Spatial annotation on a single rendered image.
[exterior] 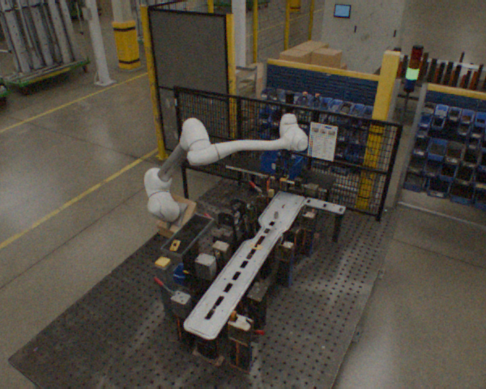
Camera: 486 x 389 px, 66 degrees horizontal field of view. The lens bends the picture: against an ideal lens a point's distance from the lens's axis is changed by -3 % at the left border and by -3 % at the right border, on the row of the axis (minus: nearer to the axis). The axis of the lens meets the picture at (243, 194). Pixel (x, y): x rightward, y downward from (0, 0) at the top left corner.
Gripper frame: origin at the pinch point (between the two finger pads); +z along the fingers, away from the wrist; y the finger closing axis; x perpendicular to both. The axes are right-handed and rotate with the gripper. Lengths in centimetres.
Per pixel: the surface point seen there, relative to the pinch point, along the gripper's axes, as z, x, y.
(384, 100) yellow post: -40, 58, 49
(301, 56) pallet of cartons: 22, 395, -116
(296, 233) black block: 30.1, -22.0, 18.2
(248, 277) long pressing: 29, -72, 7
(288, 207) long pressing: 28.6, 2.4, 4.2
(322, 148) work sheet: 4, 54, 12
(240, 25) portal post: -21, 368, -212
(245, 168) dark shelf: 26, 35, -45
